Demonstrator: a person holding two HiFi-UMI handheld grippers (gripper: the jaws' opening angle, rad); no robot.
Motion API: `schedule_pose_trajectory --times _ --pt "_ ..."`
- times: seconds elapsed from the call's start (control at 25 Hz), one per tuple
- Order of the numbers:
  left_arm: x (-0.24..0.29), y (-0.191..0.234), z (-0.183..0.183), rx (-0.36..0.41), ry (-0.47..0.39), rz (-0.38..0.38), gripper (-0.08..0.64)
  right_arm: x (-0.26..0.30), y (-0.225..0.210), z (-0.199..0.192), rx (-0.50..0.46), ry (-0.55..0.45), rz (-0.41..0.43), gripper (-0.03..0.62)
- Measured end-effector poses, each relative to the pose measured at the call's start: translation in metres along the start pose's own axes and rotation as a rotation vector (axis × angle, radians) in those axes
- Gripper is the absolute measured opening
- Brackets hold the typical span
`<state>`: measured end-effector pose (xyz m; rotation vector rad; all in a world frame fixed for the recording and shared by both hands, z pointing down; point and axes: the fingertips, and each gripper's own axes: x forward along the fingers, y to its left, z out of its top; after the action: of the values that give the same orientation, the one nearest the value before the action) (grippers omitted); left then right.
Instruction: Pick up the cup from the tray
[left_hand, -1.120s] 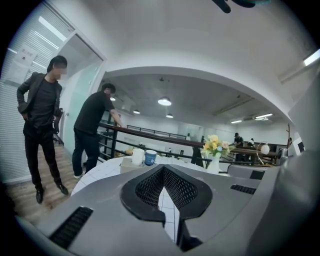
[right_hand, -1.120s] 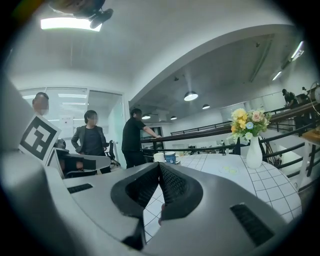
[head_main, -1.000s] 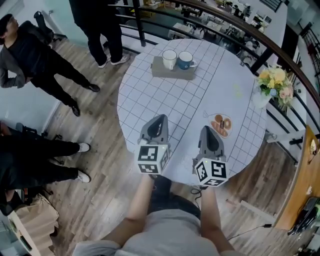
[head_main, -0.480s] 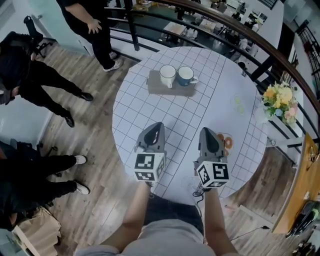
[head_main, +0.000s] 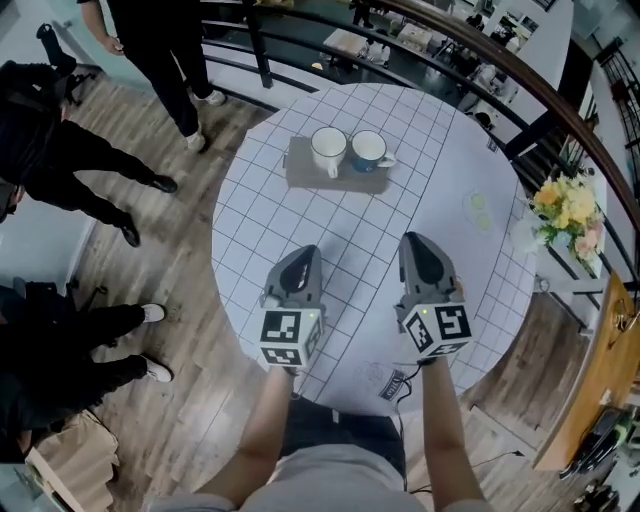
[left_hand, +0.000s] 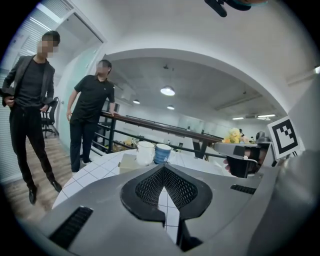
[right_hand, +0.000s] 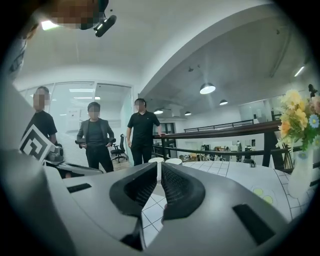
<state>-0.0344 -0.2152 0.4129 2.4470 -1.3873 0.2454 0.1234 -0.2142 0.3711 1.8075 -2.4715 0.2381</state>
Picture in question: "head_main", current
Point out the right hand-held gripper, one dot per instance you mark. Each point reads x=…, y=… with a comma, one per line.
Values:
x=425, y=295

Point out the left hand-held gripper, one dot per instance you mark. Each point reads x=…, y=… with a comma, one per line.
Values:
x=295, y=300

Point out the brown wooden tray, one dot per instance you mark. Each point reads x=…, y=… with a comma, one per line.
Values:
x=305, y=175

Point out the blue cup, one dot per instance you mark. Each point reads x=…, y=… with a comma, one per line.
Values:
x=367, y=159

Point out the white cup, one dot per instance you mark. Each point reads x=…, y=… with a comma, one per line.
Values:
x=327, y=145

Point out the person's right forearm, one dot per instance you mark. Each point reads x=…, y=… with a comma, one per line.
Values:
x=442, y=430

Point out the person's left forearm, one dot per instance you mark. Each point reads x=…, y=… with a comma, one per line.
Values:
x=260, y=430

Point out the white grid tablecloth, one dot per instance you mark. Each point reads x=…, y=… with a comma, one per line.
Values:
x=360, y=220

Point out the person's black trousers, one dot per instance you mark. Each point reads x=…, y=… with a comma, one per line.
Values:
x=340, y=425

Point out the yellow flower bouquet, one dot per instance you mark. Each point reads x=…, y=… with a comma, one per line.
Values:
x=570, y=210

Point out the person's grey shirt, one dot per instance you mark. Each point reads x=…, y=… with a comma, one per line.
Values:
x=325, y=480

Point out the wooden counter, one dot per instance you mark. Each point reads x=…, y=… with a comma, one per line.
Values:
x=595, y=370

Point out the black device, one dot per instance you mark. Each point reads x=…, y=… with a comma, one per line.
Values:
x=595, y=440

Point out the black metal railing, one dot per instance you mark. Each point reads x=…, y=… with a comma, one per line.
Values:
x=530, y=75

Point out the cardboard box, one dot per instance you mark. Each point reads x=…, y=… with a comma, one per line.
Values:
x=75, y=455

